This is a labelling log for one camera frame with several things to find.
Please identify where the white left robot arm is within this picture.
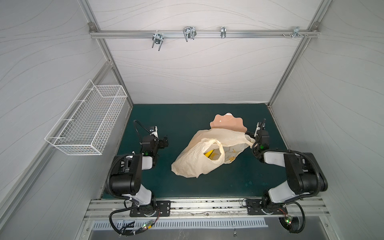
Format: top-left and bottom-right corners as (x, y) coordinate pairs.
(105, 120), (171, 237)

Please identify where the yellow banana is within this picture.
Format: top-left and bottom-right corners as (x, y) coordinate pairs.
(204, 149), (221, 161)

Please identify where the horizontal aluminium rail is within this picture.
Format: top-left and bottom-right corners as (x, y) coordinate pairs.
(90, 29), (321, 39)

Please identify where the metal hook clamp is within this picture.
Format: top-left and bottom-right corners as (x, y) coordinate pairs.
(152, 33), (164, 51)
(221, 27), (227, 39)
(183, 27), (197, 42)
(282, 27), (309, 39)

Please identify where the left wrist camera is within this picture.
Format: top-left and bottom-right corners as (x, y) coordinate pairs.
(149, 126), (159, 138)

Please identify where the pink scalloped fruit plate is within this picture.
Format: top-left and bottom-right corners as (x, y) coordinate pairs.
(210, 113), (248, 133)

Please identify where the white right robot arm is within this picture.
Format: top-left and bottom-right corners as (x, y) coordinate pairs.
(242, 126), (328, 234)

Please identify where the white slotted cable duct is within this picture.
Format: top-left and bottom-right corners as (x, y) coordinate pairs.
(92, 217), (268, 231)

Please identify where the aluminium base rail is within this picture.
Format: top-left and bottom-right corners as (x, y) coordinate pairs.
(84, 197), (331, 220)

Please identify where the white wire basket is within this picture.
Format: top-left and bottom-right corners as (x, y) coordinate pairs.
(45, 80), (128, 156)

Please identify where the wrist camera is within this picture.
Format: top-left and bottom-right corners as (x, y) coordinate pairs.
(254, 120), (265, 138)
(149, 126), (159, 138)

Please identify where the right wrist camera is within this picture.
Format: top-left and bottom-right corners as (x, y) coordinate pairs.
(254, 120), (265, 138)

